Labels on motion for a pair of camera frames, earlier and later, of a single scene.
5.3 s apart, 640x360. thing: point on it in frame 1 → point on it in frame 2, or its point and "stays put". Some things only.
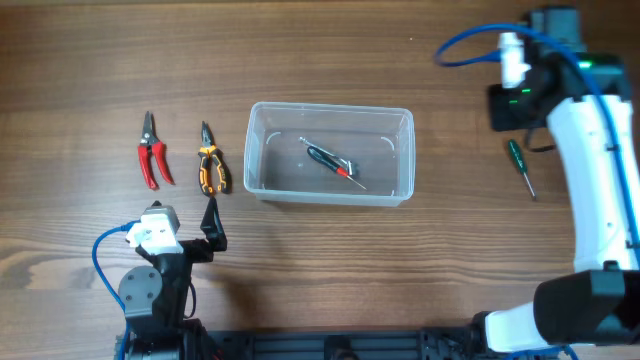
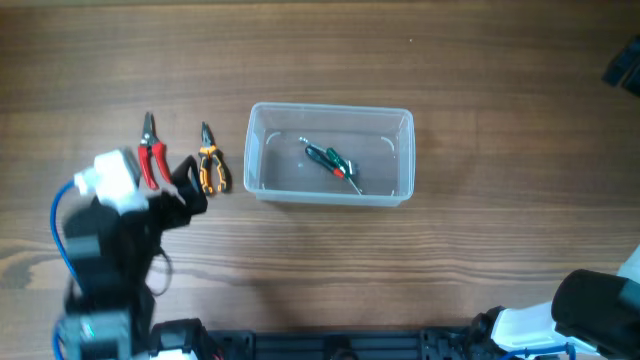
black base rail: (343, 344) stays put
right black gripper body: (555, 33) → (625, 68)
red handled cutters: (149, 146) stays put
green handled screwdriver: (520, 163) → (345, 166)
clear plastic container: (330, 154) stays put
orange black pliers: (209, 151) stays put
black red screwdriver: (330, 162) stays put
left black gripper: (187, 251) → (167, 204)
